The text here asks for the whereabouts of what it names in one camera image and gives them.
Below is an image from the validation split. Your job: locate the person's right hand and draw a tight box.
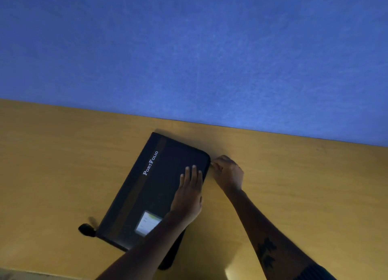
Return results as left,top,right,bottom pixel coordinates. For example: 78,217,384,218
210,155,245,193

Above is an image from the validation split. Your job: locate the person's left hand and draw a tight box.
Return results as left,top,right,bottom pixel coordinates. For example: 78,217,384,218
169,165,204,226

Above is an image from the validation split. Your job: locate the black zip portfolio folder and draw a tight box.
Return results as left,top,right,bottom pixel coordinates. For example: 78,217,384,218
78,132,211,271

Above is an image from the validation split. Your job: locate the person's right forearm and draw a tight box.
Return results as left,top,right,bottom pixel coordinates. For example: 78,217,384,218
224,188,317,280

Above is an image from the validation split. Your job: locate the person's left forearm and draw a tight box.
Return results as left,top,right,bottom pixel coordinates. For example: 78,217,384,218
96,211,194,280

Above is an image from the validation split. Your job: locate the white label card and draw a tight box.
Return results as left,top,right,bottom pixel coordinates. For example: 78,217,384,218
134,210,163,237

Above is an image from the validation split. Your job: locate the dark ribbed sleeve cuff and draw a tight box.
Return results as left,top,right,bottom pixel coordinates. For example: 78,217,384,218
298,263,338,280

